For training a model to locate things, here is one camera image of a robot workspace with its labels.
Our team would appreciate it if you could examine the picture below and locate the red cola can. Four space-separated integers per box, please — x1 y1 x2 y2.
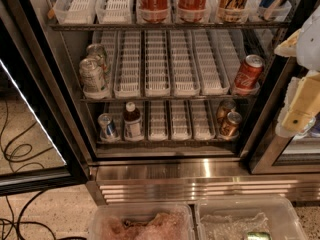
139 0 168 23
178 0 206 22

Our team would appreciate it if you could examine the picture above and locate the top wire shelf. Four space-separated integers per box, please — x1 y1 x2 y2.
49 22 290 31

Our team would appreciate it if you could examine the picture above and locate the front silver green can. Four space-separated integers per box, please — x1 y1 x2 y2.
79 58 106 93

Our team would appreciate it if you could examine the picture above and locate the brown bottle white cap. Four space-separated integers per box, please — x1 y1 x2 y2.
123 102 142 138

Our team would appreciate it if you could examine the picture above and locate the orange can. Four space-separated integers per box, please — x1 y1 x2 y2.
220 111 242 137
216 99 236 123

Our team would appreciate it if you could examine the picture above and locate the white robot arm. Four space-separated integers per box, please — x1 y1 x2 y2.
274 7 320 137

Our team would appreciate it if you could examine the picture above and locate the silver green can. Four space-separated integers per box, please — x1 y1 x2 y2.
86 43 110 74
79 58 106 93

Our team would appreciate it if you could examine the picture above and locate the right clear plastic bin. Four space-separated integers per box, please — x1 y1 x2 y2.
194 196 308 240

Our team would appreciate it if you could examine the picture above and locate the green can in bin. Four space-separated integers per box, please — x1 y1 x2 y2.
245 232 272 240

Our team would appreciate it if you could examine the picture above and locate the rear silver green can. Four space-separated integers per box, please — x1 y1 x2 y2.
86 43 110 74

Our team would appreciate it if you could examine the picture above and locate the gold black can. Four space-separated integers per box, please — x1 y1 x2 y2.
217 0 247 22

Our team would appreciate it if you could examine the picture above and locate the steel fridge base grille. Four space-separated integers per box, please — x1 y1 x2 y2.
86 159 320 205

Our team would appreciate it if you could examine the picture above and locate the bottom wire shelf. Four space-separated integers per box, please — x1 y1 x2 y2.
96 138 237 146

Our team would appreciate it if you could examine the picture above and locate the red cola can middle shelf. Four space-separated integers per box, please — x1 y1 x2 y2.
234 54 264 90

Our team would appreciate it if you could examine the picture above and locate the blue silver can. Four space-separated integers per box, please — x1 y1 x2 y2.
98 113 118 141

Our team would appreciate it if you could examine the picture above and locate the middle wire shelf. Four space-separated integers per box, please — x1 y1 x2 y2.
80 95 257 103

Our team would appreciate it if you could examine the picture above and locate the glass fridge door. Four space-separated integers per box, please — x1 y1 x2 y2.
0 0 90 196

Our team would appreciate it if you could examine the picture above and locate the left clear plastic bin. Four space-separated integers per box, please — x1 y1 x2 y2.
88 202 195 240

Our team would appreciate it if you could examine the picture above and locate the wire shelf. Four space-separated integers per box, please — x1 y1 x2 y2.
80 95 257 103
96 138 237 146
49 22 290 31

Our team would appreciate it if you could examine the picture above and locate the red cola can top right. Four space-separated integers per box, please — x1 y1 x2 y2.
178 0 206 22

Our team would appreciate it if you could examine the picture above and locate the black floor cable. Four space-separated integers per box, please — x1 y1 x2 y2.
0 100 88 240

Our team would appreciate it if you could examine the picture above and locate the red cola can top left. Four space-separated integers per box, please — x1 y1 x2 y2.
139 0 168 23

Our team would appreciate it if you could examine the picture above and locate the clear plastic bin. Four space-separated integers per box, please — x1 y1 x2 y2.
88 202 195 240
194 196 308 240

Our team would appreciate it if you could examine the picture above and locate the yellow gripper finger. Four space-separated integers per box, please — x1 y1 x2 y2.
281 71 320 132
274 29 301 57

